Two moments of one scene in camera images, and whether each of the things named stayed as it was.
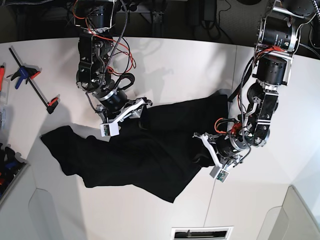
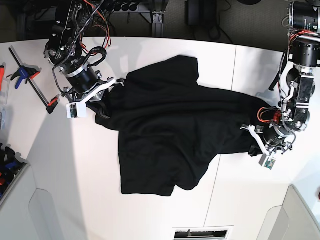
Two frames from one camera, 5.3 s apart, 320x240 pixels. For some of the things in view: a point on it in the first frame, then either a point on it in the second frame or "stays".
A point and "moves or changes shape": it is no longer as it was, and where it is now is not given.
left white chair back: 42,212 stays
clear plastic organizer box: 5,102 stays
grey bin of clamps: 12,167 stays
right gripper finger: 197,157 -> 254,151
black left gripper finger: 140,126 -> 99,108
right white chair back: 293,220 stays
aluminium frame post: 157,24 stays
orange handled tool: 2,73 stays
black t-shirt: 152,154 moves or changes shape
